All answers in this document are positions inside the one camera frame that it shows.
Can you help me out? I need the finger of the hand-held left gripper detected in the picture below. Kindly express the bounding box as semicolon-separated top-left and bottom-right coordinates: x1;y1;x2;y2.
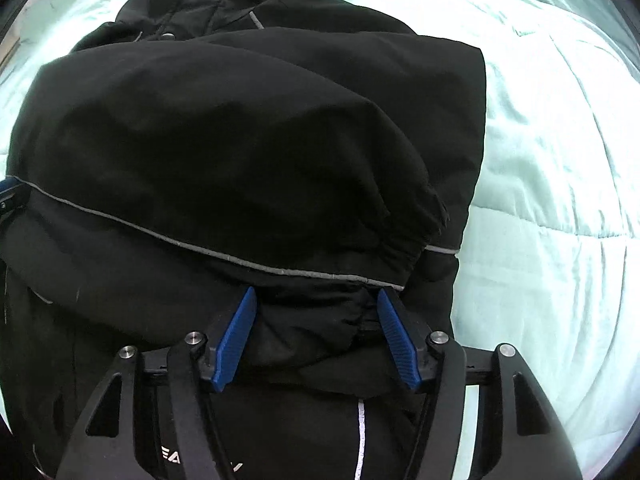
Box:
0;175;23;217

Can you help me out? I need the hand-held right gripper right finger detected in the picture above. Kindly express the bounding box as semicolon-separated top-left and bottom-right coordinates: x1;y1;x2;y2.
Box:
376;287;583;480

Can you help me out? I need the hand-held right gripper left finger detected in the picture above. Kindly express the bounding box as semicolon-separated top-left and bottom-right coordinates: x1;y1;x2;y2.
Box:
55;287;258;480

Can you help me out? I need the black jacket with grey piping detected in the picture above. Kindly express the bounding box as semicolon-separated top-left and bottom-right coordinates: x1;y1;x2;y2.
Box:
0;0;488;480

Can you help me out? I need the teal quilted blanket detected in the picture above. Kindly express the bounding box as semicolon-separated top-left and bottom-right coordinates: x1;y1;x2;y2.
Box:
0;0;640;476

